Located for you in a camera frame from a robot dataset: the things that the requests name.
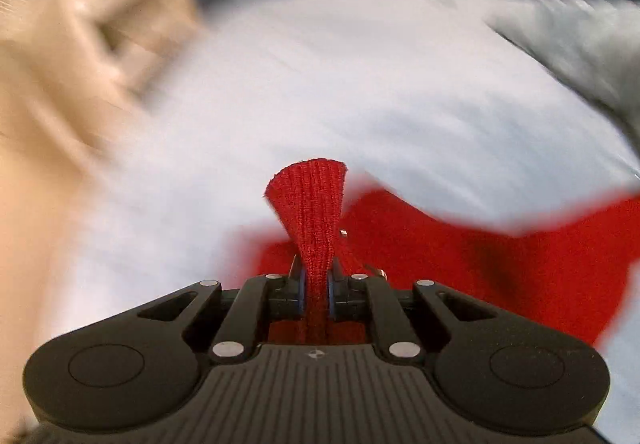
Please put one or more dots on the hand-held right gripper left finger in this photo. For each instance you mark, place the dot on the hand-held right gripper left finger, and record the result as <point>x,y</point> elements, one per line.
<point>301,290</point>

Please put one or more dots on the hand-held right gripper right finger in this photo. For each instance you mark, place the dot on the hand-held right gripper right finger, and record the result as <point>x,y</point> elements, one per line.
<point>332,291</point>

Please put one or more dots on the red knit sweater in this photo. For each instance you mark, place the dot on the red knit sweater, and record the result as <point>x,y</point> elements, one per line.
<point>450,264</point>

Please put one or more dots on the light blue bed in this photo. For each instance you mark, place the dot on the light blue bed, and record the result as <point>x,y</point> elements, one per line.
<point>350,99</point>

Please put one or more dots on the grey-blue fleece blanket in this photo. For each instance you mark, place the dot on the grey-blue fleece blanket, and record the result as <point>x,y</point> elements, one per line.
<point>580,44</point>

